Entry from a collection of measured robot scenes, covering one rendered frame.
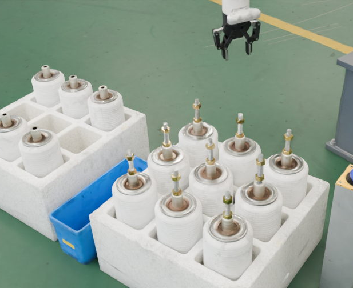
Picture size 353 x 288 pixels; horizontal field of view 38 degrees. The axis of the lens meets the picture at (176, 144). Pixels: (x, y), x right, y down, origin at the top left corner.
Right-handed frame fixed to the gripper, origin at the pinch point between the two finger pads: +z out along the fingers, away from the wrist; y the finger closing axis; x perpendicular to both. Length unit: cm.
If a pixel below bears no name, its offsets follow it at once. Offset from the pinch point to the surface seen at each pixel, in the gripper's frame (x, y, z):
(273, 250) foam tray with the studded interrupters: 66, 17, 1
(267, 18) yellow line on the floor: -81, -44, 43
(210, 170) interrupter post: 48, 23, -6
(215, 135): 33.5, 17.8, -1.8
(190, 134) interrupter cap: 31.8, 23.5, -2.7
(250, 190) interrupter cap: 55, 17, -5
